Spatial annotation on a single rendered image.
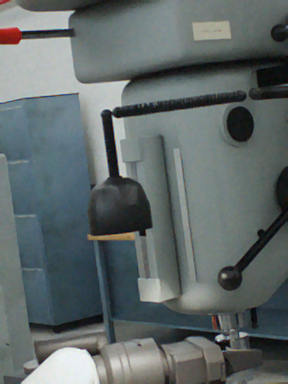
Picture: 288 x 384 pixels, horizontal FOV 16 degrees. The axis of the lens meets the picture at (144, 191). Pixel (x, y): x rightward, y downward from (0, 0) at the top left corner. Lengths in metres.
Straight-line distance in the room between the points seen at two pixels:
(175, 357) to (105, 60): 0.39
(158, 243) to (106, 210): 0.18
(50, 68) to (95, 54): 8.11
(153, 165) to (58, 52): 8.05
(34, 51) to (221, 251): 8.44
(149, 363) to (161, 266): 0.13
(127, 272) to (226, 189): 7.57
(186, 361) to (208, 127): 0.31
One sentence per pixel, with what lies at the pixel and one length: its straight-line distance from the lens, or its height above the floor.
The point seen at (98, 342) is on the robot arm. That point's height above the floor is 1.29.
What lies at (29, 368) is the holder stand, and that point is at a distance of 1.78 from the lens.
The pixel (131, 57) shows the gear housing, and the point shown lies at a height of 1.65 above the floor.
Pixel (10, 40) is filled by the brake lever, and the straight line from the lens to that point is 1.33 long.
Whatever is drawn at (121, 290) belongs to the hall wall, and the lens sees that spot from 8.95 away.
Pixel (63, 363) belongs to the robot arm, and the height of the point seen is 1.28.
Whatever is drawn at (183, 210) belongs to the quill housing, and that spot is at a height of 1.45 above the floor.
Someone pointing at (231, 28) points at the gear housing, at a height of 1.67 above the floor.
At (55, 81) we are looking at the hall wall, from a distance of 9.40.
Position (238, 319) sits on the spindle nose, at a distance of 1.38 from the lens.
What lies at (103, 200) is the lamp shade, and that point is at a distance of 1.13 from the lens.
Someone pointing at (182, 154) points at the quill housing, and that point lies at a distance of 1.28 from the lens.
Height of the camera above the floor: 1.55
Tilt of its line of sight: 3 degrees down
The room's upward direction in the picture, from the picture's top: 7 degrees counter-clockwise
